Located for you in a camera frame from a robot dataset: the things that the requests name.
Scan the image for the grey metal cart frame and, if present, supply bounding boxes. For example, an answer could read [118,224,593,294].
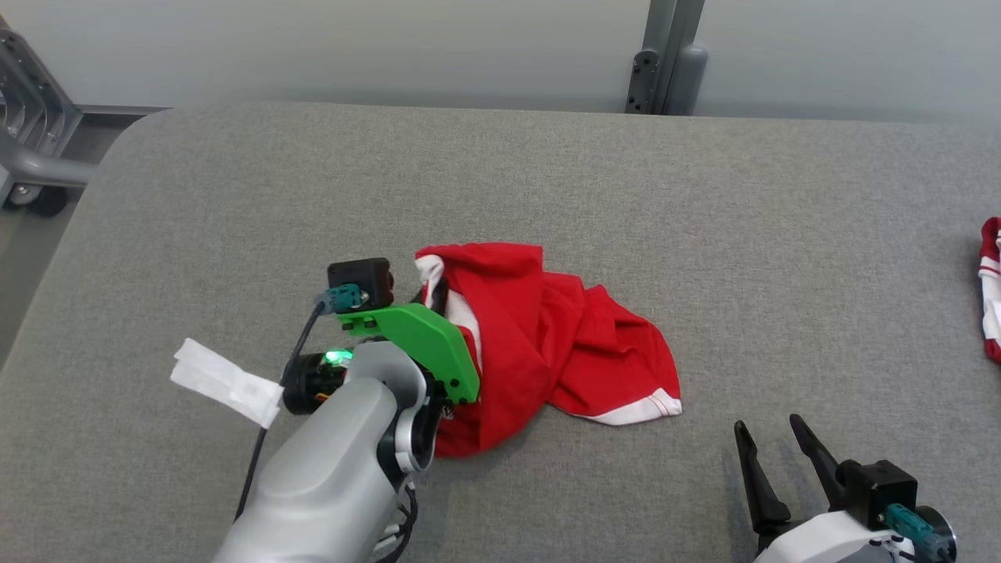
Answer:
[0,14,100,219]

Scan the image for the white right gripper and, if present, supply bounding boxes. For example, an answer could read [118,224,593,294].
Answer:
[733,414,912,563]

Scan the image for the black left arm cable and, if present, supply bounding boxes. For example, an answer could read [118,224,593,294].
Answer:
[234,301,326,522]

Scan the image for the teal right cable connector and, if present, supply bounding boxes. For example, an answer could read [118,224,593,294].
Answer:
[883,504,941,559]

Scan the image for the white tape label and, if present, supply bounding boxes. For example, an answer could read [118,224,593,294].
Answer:
[170,337,285,429]

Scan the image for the teal left cable connector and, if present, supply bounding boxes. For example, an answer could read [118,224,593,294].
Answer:
[314,284,368,316]

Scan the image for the red and white jersey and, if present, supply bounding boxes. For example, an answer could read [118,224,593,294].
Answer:
[412,242,683,461]

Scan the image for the teal cable connector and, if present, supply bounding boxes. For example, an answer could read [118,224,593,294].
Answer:
[883,504,941,559]
[314,284,368,316]

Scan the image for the grey metal post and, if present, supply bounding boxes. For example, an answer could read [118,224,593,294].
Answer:
[624,0,710,117]

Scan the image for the red basketball jersey white sleeves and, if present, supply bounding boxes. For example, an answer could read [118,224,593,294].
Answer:
[977,216,1001,364]

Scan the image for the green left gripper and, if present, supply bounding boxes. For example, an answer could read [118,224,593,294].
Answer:
[335,274,482,407]

